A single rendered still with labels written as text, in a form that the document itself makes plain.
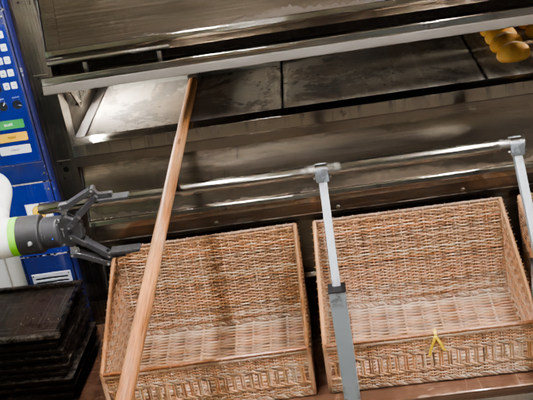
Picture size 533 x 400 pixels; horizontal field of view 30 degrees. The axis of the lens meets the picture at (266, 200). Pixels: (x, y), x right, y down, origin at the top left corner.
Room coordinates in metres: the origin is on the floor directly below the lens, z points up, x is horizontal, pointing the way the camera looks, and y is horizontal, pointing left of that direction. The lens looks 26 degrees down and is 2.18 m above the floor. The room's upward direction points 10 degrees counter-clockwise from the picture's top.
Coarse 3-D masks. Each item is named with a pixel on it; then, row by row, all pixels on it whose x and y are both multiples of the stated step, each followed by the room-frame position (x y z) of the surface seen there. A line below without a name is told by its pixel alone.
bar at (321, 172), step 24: (480, 144) 2.21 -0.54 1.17; (504, 144) 2.20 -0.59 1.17; (312, 168) 2.24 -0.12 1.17; (336, 168) 2.23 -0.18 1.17; (360, 168) 2.22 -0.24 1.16; (144, 192) 2.27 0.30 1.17; (192, 192) 2.26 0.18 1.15; (528, 192) 2.12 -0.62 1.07; (528, 216) 2.07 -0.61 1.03; (336, 264) 2.07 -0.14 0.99; (336, 288) 2.02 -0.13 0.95; (336, 312) 2.01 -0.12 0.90; (336, 336) 2.01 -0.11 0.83
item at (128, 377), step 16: (192, 80) 2.96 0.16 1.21; (192, 96) 2.83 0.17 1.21; (176, 144) 2.46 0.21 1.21; (176, 160) 2.36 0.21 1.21; (176, 176) 2.27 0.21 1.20; (160, 208) 2.09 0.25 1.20; (160, 224) 2.01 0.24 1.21; (160, 240) 1.93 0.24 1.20; (160, 256) 1.87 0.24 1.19; (144, 272) 1.80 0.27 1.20; (144, 288) 1.73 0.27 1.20; (144, 304) 1.67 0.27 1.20; (144, 320) 1.62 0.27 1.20; (144, 336) 1.58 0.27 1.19; (128, 352) 1.51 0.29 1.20; (128, 368) 1.46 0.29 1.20; (128, 384) 1.42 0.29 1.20
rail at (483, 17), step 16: (464, 16) 2.43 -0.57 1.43; (480, 16) 2.43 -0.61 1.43; (496, 16) 2.42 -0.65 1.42; (512, 16) 2.42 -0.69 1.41; (352, 32) 2.47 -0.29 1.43; (368, 32) 2.45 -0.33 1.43; (384, 32) 2.44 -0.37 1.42; (400, 32) 2.44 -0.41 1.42; (240, 48) 2.49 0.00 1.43; (256, 48) 2.47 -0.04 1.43; (272, 48) 2.47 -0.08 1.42; (288, 48) 2.46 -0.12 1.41; (144, 64) 2.50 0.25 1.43; (160, 64) 2.49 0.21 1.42; (176, 64) 2.49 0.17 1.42; (48, 80) 2.52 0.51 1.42; (64, 80) 2.51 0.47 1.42; (80, 80) 2.51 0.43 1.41
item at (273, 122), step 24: (384, 96) 2.63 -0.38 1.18; (408, 96) 2.59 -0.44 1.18; (432, 96) 2.58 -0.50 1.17; (456, 96) 2.57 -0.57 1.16; (480, 96) 2.57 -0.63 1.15; (504, 96) 2.56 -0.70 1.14; (216, 120) 2.67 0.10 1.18; (240, 120) 2.63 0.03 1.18; (264, 120) 2.62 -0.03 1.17; (288, 120) 2.61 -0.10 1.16; (312, 120) 2.61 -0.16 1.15; (336, 120) 2.60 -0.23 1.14; (72, 144) 2.67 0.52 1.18; (96, 144) 2.66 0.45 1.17; (120, 144) 2.65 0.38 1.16; (144, 144) 2.65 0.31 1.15
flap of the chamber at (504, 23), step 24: (480, 24) 2.42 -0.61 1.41; (504, 24) 2.42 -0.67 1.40; (528, 24) 2.41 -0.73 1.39; (312, 48) 2.46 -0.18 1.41; (336, 48) 2.45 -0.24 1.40; (360, 48) 2.45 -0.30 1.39; (72, 72) 2.67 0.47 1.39; (144, 72) 2.49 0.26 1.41; (168, 72) 2.49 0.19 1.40; (192, 72) 2.48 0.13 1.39
